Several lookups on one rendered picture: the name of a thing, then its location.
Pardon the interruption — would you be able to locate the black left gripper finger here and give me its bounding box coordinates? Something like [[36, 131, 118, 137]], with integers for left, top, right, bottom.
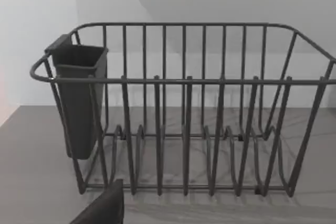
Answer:
[[69, 179, 124, 224]]

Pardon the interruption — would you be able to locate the dark grey cutlery holder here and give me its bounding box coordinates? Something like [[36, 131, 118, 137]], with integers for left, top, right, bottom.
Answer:
[[44, 34, 109, 160]]

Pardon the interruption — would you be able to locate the grey wire dish rack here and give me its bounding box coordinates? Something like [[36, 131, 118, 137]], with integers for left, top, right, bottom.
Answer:
[[29, 22, 336, 198]]

